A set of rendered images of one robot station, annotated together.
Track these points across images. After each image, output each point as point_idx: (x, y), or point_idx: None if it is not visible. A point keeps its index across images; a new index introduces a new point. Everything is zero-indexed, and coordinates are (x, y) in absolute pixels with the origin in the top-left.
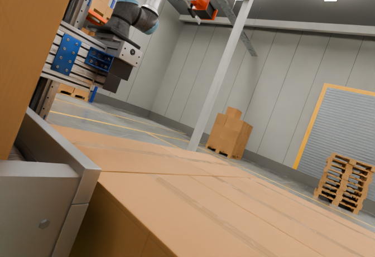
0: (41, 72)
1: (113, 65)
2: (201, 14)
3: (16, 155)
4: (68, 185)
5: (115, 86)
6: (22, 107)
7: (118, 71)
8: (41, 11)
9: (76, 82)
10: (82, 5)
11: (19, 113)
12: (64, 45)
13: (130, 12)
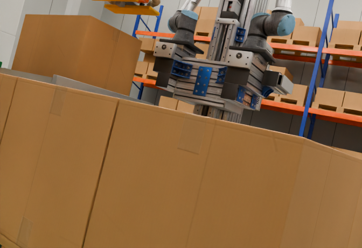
0: (78, 59)
1: (227, 75)
2: None
3: None
4: (49, 79)
5: (232, 93)
6: (74, 72)
7: (232, 78)
8: (79, 40)
9: (211, 100)
10: (225, 43)
11: (74, 75)
12: (199, 74)
13: (256, 25)
